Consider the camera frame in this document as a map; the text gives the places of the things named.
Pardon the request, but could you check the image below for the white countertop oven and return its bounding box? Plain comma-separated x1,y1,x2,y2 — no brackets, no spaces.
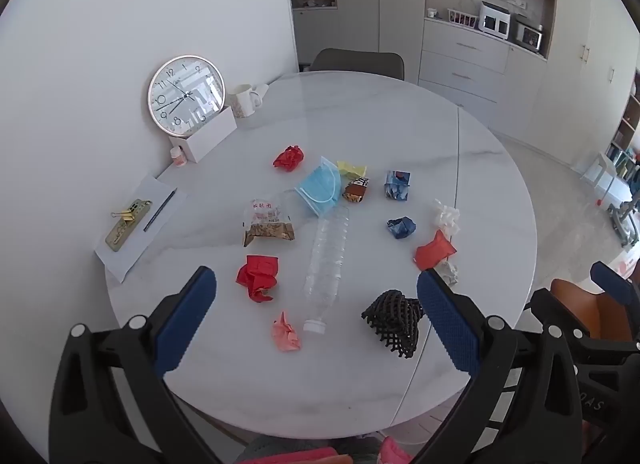
479,0,512,40

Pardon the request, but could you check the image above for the grey cabinet with niche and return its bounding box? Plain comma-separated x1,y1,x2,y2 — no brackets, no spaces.
286,0,430,81

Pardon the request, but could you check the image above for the black foam net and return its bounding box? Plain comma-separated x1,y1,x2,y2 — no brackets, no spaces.
361,289,426,360

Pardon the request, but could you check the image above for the open bookshelf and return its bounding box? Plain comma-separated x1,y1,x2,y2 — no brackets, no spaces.
605,69,640,185

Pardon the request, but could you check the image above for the grey drawer cabinet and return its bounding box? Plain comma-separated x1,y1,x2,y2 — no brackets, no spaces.
417,18,548,132

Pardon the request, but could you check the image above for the white dish rack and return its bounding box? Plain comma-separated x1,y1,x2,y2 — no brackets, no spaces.
446,9,481,27

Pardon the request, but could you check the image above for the grey chair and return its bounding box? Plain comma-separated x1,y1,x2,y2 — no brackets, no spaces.
310,48,405,82

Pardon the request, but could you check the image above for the blue white carton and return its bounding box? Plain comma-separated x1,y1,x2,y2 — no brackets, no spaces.
384,170,412,201

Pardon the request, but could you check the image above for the clear brown snack packet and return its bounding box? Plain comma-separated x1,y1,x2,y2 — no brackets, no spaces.
243,197,296,248

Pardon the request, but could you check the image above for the patterned white mug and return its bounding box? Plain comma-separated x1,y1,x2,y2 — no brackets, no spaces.
227,84,263,119

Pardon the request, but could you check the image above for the dark pencil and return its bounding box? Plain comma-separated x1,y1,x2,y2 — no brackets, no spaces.
143,189,177,233

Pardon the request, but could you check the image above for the blue paper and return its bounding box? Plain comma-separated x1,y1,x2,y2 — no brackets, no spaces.
386,216,417,240

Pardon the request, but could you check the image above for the blue face mask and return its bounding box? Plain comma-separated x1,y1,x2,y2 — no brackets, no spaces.
294,156,342,218

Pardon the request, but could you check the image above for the brown snack wrapper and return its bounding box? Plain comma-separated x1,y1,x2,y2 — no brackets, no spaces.
342,176,372,205

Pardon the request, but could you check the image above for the white stool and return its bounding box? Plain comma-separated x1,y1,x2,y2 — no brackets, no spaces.
580,151,616,190

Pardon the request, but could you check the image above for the yellow crumpled wrapper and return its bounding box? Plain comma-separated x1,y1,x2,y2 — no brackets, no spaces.
336,160,368,180

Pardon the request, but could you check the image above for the pink crumpled paper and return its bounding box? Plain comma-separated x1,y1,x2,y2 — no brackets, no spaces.
271,311,302,352

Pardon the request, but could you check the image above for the red crumpled paper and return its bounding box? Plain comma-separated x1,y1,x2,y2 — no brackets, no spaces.
273,145,306,172
236,255,279,304

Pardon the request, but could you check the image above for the round wall clock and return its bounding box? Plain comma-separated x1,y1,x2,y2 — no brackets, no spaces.
147,55,227,137

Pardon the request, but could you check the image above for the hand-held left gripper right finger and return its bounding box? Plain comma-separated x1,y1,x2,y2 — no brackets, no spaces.
412,269,583,464

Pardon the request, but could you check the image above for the silver toaster oven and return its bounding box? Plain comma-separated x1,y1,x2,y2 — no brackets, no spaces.
514,19,545,52

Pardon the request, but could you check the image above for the white cardboard box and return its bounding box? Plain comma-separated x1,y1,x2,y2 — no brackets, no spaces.
176,105,238,164

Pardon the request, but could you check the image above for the white paper sheet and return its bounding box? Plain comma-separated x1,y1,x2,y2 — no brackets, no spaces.
94,173,188,284

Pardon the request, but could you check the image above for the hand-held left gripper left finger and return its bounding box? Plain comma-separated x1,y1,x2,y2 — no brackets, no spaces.
48,265,221,464

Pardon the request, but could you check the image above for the grey wheeled frame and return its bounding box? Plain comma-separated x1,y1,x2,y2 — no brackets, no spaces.
607,199,640,247

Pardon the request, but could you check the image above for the gold binder clip tag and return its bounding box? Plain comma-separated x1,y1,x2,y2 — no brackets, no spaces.
105,199,152,252

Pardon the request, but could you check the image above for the orange chair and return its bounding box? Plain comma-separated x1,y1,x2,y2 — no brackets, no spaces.
550,279,640,340

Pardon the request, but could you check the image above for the tall grey cabinet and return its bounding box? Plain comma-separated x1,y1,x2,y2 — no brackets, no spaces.
537,0,640,172

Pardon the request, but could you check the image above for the clear plastic bottle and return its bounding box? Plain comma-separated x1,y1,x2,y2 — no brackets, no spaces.
302,204,351,335

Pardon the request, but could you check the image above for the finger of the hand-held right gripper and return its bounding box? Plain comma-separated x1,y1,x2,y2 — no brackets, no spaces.
524,288,592,341
590,261,640,301

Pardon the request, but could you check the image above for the orange red packet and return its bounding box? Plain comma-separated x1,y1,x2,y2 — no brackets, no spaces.
414,230,457,271

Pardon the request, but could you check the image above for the grey crumpled paper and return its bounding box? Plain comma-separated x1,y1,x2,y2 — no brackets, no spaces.
435,261,460,286

